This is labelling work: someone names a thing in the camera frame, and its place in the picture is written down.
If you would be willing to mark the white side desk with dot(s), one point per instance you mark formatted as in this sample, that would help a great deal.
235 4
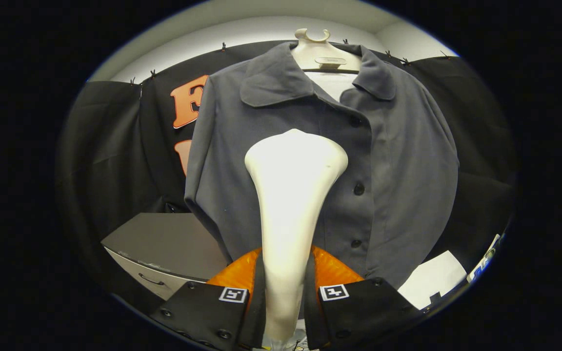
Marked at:
486 258

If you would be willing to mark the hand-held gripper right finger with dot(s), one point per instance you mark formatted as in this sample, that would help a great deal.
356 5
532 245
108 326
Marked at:
359 312

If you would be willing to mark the grey drawer cabinet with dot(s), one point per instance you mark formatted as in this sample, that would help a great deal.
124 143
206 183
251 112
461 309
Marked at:
173 243

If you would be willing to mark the white garment steamer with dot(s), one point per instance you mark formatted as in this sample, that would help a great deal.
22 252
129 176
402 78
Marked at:
293 195

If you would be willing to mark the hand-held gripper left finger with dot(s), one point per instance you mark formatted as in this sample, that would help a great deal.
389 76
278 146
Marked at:
212 312

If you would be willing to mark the grey button shirt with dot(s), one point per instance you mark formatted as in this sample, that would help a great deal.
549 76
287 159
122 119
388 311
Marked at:
398 170

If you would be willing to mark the white cabinet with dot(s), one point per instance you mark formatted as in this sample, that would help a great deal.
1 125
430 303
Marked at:
432 278

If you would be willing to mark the cream garment hanger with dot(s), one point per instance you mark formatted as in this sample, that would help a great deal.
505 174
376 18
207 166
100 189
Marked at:
322 51

